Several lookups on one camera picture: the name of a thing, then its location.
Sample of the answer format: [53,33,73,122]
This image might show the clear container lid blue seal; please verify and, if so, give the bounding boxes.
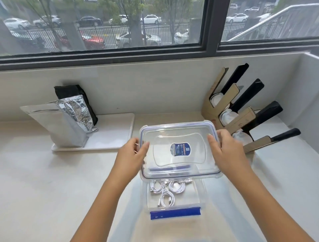
[139,120,224,180]

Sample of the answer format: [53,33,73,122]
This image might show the person's left hand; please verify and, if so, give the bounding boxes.
[109,137,150,186]

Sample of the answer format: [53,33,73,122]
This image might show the cardboard cup dispenser rack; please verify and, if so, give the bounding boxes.
[201,62,301,154]

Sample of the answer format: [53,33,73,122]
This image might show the white cup lid stack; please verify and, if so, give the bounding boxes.
[210,92,226,106]
[219,109,239,126]
[232,131,254,146]

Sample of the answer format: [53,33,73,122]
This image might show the white rectangular tray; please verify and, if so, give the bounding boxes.
[51,112,136,153]

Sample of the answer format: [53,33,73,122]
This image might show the beige car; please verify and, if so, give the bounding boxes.
[115,31,162,48]

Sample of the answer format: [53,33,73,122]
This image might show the white USB cable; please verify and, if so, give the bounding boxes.
[149,181,167,194]
[168,179,194,194]
[157,189,175,207]

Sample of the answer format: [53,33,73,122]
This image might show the clear plastic container blue clips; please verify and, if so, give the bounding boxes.
[141,174,207,220]

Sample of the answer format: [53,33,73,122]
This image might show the person's left forearm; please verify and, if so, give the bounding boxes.
[71,173,133,242]

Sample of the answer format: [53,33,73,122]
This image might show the black window frame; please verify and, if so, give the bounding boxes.
[0,0,319,71]

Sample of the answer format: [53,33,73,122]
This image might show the person's right forearm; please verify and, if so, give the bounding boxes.
[232,166,314,242]

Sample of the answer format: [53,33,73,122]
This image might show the silver foil bag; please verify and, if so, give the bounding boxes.
[20,94,98,148]

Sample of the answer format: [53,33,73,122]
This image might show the white stair railing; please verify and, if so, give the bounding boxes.
[227,3,319,42]

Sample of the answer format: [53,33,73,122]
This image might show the red car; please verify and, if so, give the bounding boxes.
[54,34,106,50]

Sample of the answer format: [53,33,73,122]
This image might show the black bag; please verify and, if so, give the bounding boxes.
[54,84,98,126]

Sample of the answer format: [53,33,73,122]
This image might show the person's right hand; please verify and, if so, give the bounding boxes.
[207,129,252,180]

